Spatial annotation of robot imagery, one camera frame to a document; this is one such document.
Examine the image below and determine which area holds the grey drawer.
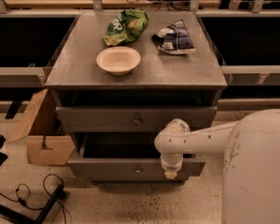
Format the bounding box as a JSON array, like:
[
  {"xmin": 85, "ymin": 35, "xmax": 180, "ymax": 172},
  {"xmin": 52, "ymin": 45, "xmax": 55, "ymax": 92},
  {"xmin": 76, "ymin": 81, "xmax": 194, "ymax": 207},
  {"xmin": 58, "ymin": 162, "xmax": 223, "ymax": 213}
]
[
  {"xmin": 56, "ymin": 106, "xmax": 217, "ymax": 133},
  {"xmin": 67, "ymin": 133, "xmax": 205, "ymax": 182}
]

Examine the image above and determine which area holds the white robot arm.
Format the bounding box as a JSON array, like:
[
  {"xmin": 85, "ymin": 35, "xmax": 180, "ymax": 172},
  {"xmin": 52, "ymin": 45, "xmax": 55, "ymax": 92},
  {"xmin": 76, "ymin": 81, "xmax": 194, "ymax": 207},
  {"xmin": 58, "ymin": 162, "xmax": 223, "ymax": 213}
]
[{"xmin": 154, "ymin": 109, "xmax": 280, "ymax": 224}]

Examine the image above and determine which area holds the grey drawer cabinet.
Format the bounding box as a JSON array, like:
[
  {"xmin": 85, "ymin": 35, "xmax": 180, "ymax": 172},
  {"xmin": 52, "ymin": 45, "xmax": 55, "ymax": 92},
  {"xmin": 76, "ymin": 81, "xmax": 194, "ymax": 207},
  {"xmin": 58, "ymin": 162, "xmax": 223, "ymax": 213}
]
[{"xmin": 44, "ymin": 10, "xmax": 229, "ymax": 184}]

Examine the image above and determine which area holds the grey top drawer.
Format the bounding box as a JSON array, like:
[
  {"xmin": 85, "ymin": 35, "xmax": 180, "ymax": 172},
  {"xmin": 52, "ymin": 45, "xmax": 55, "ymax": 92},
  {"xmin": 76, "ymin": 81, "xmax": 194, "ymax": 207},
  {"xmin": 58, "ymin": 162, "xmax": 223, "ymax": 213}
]
[{"xmin": 56, "ymin": 106, "xmax": 217, "ymax": 133}]

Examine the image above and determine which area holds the white paper bowl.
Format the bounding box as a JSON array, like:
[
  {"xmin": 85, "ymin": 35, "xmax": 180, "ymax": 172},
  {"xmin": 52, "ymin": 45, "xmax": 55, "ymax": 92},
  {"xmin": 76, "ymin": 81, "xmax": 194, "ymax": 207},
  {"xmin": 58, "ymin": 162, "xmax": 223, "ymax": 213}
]
[{"xmin": 96, "ymin": 47, "xmax": 141, "ymax": 76}]

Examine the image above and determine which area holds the brown cardboard box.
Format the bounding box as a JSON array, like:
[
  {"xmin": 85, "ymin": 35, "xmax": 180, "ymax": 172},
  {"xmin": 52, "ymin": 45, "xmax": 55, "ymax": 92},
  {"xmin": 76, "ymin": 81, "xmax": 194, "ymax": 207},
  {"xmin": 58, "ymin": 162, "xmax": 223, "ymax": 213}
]
[{"xmin": 8, "ymin": 89, "xmax": 74, "ymax": 166}]

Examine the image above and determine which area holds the blue white snack bag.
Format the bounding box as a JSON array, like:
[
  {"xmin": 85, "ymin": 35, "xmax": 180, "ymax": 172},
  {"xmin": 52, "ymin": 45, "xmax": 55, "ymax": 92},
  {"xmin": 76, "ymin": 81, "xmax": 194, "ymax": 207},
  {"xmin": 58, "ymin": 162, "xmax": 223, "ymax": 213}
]
[{"xmin": 152, "ymin": 20, "xmax": 194, "ymax": 55}]

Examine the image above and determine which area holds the green chip bag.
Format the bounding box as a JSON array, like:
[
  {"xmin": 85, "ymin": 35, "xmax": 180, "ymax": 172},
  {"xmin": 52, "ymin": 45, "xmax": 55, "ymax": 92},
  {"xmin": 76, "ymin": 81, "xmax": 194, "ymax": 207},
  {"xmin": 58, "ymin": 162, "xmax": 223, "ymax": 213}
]
[{"xmin": 103, "ymin": 9, "xmax": 148, "ymax": 47}]

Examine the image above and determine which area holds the black stand base left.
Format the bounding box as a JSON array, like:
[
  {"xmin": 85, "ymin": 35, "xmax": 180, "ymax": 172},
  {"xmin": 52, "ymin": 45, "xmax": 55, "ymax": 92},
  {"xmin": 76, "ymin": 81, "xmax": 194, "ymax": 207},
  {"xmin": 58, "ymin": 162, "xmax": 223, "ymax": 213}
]
[{"xmin": 0, "ymin": 184, "xmax": 65, "ymax": 224}]

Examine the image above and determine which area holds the black cable on floor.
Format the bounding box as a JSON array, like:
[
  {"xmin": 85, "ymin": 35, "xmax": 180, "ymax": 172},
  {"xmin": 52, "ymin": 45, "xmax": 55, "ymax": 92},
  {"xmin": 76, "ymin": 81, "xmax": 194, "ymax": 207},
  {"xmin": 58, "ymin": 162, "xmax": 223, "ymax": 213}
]
[{"xmin": 0, "ymin": 174, "xmax": 68, "ymax": 224}]

